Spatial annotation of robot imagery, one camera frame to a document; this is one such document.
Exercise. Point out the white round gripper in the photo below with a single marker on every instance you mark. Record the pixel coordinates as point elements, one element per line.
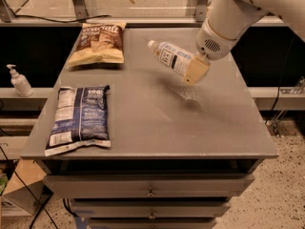
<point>212,44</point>

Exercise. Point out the blue label plastic bottle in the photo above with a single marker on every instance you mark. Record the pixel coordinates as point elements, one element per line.
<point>171,56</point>

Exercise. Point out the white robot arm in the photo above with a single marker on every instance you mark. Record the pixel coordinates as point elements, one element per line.
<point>228,20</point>

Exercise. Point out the brown sea salt chip bag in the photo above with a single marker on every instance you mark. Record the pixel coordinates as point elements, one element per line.
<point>99,43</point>

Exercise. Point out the blue white snack bag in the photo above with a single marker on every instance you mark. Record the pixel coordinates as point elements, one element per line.
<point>81,119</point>

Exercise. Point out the white pump dispenser bottle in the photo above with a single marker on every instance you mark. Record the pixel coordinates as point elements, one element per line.
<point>20,82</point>

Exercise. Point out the grey drawer cabinet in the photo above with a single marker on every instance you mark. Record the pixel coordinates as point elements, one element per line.
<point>157,124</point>

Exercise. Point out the middle grey drawer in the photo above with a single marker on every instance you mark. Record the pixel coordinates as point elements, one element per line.
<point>149,208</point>

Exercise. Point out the grey drawer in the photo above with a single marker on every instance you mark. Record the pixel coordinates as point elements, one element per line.
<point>149,208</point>
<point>149,186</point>
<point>152,223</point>

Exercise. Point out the top grey drawer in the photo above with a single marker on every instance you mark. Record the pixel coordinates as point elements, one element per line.
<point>149,186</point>

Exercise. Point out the bottom grey drawer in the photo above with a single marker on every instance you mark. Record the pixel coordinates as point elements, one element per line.
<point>152,223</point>

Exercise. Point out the cardboard box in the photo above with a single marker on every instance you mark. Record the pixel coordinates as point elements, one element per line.
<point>23,190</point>

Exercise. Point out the left metal frame post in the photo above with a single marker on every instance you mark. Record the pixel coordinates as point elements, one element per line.
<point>85,8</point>

